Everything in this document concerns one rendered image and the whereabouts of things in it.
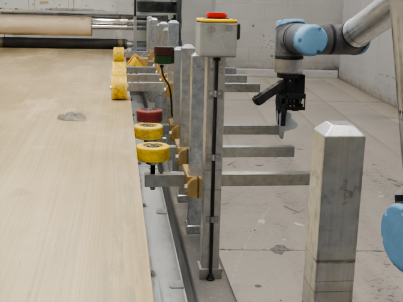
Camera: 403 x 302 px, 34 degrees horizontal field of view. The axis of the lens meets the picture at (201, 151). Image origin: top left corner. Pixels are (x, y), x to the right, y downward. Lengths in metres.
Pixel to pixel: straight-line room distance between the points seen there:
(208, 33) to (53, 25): 3.15
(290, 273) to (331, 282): 2.62
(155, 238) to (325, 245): 1.27
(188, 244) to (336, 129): 1.03
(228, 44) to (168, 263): 0.63
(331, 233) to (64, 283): 0.42
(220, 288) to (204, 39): 0.49
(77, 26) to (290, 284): 2.17
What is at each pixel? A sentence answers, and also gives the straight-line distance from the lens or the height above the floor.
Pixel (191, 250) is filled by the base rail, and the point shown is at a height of 0.70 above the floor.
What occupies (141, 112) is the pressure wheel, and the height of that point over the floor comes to 0.90.
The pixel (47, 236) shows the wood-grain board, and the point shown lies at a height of 0.90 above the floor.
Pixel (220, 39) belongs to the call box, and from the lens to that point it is 1.26.
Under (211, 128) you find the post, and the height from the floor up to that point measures 1.01.
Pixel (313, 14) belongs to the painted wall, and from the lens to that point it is 10.89.
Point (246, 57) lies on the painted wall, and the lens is 10.77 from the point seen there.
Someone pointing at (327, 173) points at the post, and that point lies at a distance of 0.56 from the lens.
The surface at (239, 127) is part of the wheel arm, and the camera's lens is 2.13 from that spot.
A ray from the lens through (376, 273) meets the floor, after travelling 3.32.
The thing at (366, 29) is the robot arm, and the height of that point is 1.18.
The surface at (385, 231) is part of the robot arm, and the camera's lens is 1.48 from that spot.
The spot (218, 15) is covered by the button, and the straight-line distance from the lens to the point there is 1.27.
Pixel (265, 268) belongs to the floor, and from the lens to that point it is 3.24.
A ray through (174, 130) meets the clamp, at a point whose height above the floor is 0.86.
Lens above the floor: 1.27
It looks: 13 degrees down
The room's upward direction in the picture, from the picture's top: 2 degrees clockwise
